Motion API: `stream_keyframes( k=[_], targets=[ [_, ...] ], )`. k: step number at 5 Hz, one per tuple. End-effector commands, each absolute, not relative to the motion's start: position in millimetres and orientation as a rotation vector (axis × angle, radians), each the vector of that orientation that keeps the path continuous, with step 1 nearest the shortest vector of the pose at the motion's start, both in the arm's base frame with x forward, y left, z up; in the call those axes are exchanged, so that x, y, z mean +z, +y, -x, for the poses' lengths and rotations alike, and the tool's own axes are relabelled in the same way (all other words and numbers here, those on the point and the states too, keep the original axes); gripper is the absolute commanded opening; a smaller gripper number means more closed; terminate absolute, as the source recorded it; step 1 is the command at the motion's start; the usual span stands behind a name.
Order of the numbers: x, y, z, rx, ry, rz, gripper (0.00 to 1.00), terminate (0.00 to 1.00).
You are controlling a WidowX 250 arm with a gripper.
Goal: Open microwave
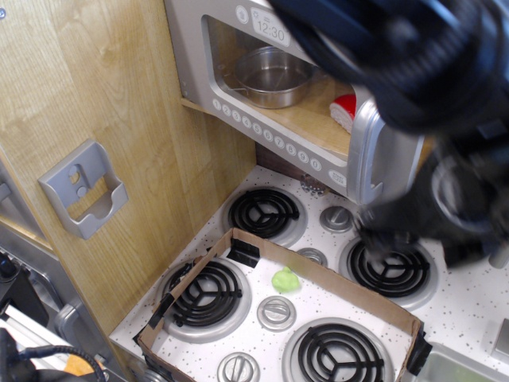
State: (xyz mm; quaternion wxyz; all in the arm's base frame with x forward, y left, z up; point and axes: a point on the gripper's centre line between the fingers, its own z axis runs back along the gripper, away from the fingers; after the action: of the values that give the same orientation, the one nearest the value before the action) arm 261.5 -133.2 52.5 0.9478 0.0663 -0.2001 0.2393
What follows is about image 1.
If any red white toy food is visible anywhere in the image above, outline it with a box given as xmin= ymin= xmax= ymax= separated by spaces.
xmin=329 ymin=94 xmax=357 ymax=134

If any back right black burner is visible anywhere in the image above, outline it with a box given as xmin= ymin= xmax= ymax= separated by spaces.
xmin=344 ymin=239 xmax=432 ymax=298

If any grey wall phone holder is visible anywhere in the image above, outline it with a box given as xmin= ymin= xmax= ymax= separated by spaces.
xmin=38 ymin=139 xmax=129 ymax=240

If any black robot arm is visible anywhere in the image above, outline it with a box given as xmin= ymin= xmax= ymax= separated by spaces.
xmin=271 ymin=1 xmax=508 ymax=268

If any black burner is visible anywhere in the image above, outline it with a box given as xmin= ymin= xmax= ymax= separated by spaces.
xmin=169 ymin=259 xmax=247 ymax=328
xmin=295 ymin=323 xmax=388 ymax=382
xmin=344 ymin=239 xmax=432 ymax=298
xmin=227 ymin=189 xmax=301 ymax=239

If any stainless steel pot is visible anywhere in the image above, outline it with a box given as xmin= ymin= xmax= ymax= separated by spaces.
xmin=234 ymin=46 xmax=315 ymax=109

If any front left black burner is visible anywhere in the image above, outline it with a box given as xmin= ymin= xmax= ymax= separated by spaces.
xmin=169 ymin=259 xmax=247 ymax=328

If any back silver stove knob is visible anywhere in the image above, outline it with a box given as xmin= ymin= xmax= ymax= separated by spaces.
xmin=320 ymin=206 xmax=353 ymax=233

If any grey oven door handle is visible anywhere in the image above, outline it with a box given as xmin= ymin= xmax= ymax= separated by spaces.
xmin=54 ymin=303 xmax=84 ymax=347

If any green toy vegetable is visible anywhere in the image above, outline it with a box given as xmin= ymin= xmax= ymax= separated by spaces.
xmin=271 ymin=267 xmax=301 ymax=294

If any brown cardboard frame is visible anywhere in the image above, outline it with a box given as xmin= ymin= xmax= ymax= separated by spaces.
xmin=133 ymin=228 xmax=432 ymax=381

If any small middle silver knob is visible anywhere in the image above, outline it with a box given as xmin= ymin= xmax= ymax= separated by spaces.
xmin=297 ymin=248 xmax=328 ymax=267

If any centre silver stove knob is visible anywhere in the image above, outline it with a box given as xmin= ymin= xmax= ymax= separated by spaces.
xmin=257 ymin=296 xmax=297 ymax=332

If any silver stove knob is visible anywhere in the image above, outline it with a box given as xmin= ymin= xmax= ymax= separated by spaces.
xmin=217 ymin=352 xmax=261 ymax=382
xmin=257 ymin=296 xmax=297 ymax=332
xmin=320 ymin=206 xmax=353 ymax=233

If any front right black burner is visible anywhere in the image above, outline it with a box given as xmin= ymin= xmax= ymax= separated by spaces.
xmin=295 ymin=323 xmax=388 ymax=382

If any orange yellow cloth piece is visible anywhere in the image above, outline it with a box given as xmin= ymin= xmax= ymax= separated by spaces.
xmin=64 ymin=354 xmax=96 ymax=376

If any black cable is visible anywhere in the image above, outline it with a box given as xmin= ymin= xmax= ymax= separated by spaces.
xmin=0 ymin=327 xmax=110 ymax=382

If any silver toy sink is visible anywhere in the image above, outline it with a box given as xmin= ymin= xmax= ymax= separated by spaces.
xmin=414 ymin=343 xmax=508 ymax=382

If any silver toy microwave door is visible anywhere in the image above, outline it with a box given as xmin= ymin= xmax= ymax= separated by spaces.
xmin=164 ymin=0 xmax=426 ymax=205

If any back left black burner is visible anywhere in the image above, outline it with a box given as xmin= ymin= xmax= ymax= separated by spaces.
xmin=227 ymin=189 xmax=301 ymax=239

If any front silver stove knob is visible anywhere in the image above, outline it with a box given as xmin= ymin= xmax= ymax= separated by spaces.
xmin=217 ymin=352 xmax=261 ymax=382

